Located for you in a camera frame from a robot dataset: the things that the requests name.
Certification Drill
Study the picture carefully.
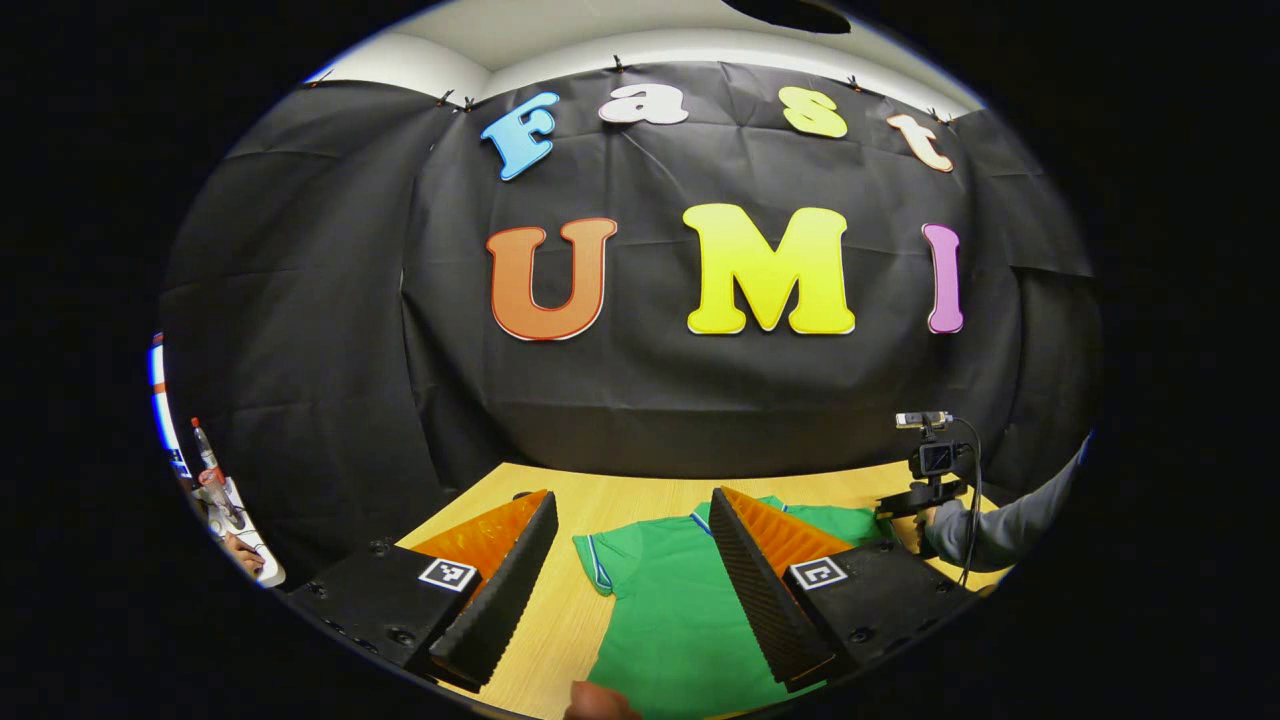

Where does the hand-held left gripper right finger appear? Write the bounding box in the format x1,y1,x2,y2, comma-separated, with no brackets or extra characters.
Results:
708,487,976,694

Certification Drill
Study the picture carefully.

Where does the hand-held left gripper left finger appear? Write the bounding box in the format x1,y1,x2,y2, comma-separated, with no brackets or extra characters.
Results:
285,490,559,691

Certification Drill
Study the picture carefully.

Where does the green T-shirt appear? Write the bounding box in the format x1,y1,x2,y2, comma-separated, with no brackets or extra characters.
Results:
572,497,896,719

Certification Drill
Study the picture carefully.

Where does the black backdrop cloth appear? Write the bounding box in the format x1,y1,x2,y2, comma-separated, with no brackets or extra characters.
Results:
160,60,1101,591

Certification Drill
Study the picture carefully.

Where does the white side desk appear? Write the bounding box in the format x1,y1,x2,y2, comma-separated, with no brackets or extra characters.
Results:
200,478,287,589

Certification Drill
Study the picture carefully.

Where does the row of black cloth clips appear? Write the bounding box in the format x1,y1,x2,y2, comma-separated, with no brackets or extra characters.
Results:
305,55,956,126

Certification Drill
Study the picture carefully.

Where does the black cable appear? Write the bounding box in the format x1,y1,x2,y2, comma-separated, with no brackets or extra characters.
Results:
950,417,986,589

